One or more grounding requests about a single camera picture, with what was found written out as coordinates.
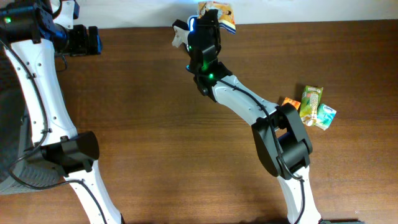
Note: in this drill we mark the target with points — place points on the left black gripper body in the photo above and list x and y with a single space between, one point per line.
77 42

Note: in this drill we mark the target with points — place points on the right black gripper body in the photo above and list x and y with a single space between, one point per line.
212 33

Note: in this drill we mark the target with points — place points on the beige snack bag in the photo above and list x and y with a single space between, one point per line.
225 13

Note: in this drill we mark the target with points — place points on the orange small carton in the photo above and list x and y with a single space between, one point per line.
294 103

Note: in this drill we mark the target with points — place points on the green snack tube packet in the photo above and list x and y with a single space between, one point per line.
311 98

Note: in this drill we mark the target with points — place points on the teal tissue pack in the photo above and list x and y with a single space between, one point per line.
325 116

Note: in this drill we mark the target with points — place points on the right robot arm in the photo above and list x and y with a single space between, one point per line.
282 143

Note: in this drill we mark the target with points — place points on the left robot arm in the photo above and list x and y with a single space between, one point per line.
40 146

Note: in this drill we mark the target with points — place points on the white barcode scanner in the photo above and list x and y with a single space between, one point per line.
190 22

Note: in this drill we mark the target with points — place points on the dark grey plastic basket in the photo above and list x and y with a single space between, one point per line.
16 137

